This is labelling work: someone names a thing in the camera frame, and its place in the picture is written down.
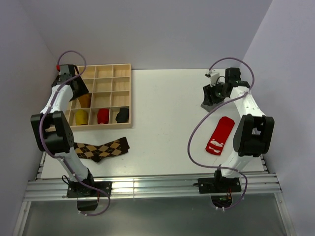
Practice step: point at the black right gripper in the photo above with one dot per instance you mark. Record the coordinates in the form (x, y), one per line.
(208, 91)

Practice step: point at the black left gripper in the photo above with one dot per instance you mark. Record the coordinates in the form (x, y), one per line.
(83, 89)

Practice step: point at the mustard yellow striped sock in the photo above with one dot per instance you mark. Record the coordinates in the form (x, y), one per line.
(85, 100)

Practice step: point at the grey sock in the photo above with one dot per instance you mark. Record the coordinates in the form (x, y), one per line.
(206, 107)

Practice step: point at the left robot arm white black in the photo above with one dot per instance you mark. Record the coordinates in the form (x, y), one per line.
(54, 135)

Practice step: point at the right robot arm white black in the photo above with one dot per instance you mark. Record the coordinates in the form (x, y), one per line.
(252, 137)

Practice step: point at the rolled mustard sock in tray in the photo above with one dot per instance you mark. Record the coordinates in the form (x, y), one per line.
(81, 117)

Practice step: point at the wooden compartment tray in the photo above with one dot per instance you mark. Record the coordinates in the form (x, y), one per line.
(110, 87)

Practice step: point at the rolled red sock in tray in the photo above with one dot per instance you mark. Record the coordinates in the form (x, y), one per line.
(103, 116)

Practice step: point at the red white fluffy sock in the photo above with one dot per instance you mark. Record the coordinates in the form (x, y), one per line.
(220, 135)

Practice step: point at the rolled black sock in tray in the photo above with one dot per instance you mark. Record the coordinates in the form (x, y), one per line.
(122, 116)

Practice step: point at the brown argyle sock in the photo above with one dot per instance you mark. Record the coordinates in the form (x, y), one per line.
(97, 153)

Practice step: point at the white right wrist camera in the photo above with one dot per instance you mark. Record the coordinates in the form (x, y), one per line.
(213, 75)

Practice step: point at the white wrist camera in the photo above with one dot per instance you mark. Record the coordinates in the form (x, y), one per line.
(213, 75)
(67, 69)

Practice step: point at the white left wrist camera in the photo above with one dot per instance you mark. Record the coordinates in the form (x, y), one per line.
(67, 69)

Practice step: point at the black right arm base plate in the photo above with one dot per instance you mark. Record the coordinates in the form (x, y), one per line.
(223, 185)

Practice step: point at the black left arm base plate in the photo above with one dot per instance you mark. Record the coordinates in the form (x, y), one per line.
(103, 189)

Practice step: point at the black box under rail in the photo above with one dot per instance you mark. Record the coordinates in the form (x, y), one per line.
(87, 205)

